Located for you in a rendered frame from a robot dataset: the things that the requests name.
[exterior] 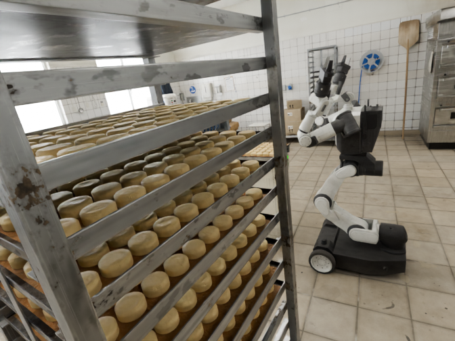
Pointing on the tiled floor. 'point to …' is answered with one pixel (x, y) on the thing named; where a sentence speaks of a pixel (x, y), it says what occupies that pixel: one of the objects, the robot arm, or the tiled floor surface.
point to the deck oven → (439, 82)
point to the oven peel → (407, 32)
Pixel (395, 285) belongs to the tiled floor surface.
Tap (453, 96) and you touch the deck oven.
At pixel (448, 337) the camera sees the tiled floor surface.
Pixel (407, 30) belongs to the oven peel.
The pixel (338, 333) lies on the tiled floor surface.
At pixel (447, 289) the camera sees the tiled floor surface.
